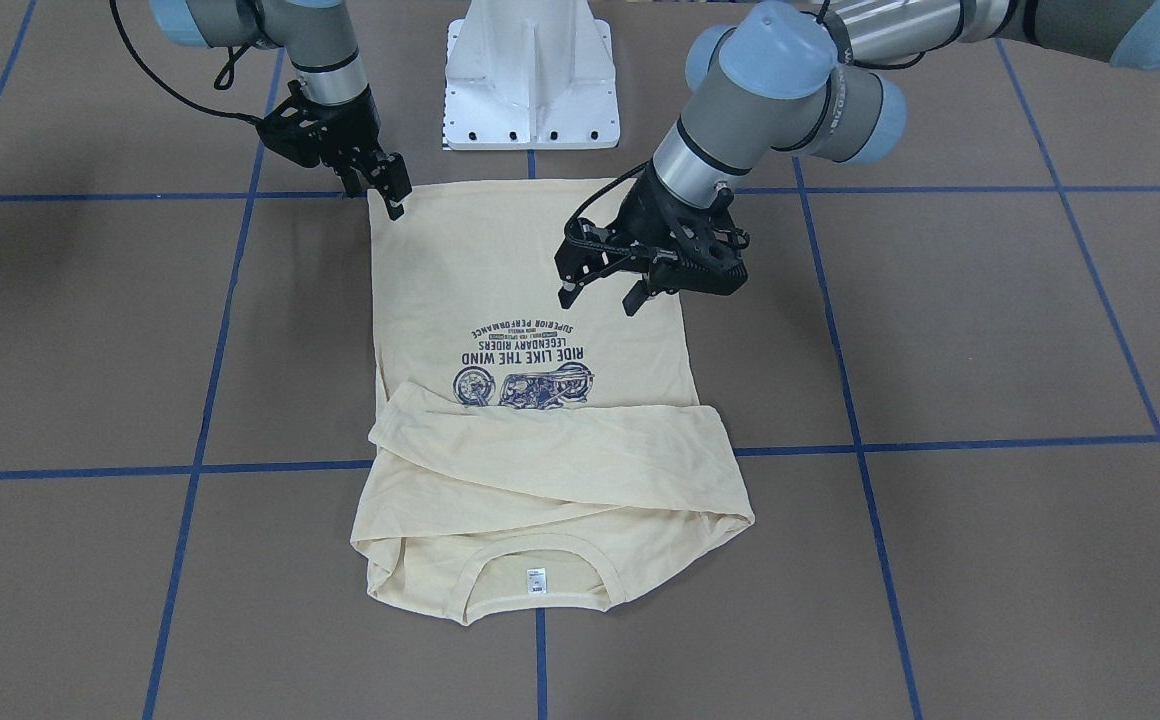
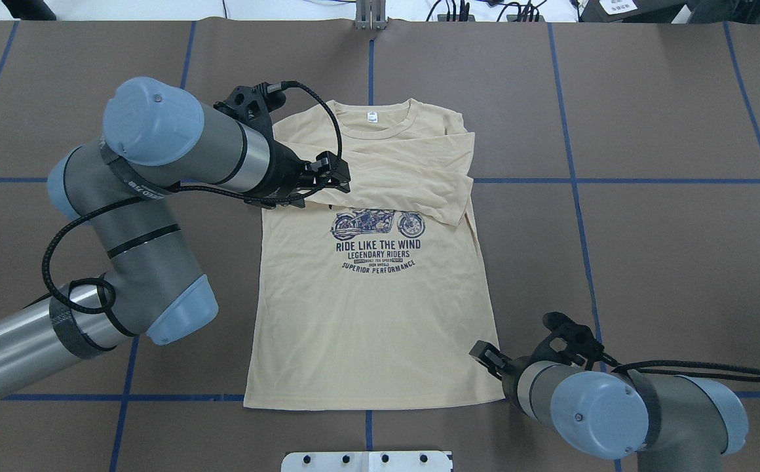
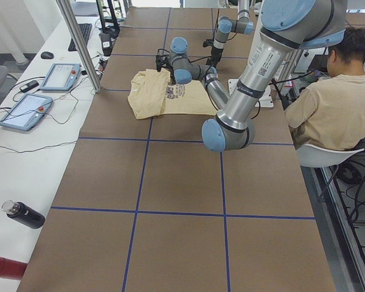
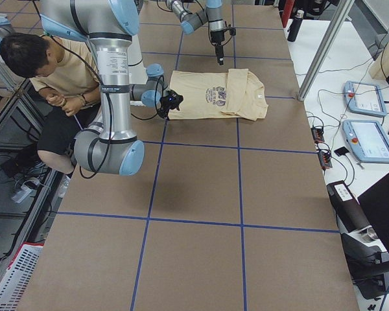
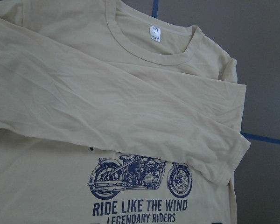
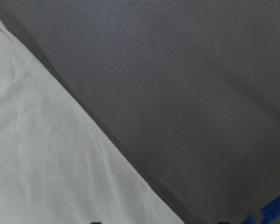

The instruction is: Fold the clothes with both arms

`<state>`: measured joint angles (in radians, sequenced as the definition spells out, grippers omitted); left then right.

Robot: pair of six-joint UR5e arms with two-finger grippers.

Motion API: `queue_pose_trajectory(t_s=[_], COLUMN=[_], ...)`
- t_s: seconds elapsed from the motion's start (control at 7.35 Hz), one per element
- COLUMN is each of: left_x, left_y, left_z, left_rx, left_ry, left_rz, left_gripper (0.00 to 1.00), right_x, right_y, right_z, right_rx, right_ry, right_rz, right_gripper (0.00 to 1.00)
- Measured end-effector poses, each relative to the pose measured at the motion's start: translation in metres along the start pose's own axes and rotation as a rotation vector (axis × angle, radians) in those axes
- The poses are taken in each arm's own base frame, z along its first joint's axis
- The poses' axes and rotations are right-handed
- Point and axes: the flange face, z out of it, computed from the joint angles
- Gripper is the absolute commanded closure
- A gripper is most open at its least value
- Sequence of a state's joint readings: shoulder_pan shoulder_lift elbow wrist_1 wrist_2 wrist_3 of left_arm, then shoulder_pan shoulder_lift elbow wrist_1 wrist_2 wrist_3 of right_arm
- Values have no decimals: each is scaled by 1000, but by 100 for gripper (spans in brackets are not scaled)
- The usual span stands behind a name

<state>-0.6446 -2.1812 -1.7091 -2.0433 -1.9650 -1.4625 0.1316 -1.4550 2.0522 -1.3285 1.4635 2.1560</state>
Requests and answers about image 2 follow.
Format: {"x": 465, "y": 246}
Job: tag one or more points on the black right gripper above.
{"x": 508, "y": 369}

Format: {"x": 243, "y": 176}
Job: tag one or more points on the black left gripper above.
{"x": 283, "y": 176}

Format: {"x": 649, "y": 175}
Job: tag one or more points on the beige long-sleeve printed shirt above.
{"x": 371, "y": 299}

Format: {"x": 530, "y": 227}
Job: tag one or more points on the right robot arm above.
{"x": 669, "y": 422}

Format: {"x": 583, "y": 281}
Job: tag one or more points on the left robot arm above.
{"x": 121, "y": 267}

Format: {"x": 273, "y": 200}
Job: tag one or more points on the black box device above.
{"x": 644, "y": 12}

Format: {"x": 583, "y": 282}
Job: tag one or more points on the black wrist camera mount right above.
{"x": 569, "y": 343}

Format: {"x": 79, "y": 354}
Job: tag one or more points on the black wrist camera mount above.
{"x": 569, "y": 343}
{"x": 252, "y": 106}

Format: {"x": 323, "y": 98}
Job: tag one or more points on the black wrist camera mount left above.
{"x": 252, "y": 106}

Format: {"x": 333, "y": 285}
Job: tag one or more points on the grey aluminium frame post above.
{"x": 371, "y": 15}

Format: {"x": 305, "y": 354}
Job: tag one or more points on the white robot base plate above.
{"x": 389, "y": 460}

